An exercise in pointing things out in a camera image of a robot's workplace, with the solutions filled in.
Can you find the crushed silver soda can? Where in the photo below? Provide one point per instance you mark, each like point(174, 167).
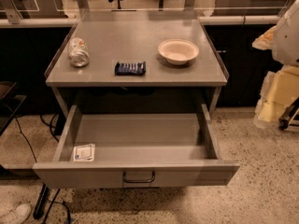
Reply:
point(78, 55)

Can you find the white paper label card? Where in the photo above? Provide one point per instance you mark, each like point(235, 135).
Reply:
point(84, 153)

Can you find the black bar on floor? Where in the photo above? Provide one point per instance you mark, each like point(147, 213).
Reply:
point(41, 202)

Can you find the grey top drawer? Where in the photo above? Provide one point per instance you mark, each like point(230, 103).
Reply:
point(136, 151)

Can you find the yellowish foam-covered gripper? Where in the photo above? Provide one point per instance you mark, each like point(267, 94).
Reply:
point(287, 39)

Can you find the dark side table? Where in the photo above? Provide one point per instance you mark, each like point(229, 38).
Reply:
point(10, 102)

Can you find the white sneaker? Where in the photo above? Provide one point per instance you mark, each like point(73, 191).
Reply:
point(17, 215)

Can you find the dark blue snack packet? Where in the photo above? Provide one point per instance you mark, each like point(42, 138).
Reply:
point(130, 69)

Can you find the grey metal drawer cabinet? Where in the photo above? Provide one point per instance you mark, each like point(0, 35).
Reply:
point(134, 37)

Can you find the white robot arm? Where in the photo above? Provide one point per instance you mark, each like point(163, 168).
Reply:
point(290, 18)

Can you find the white paper bowl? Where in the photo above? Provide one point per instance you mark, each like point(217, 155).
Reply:
point(178, 51)

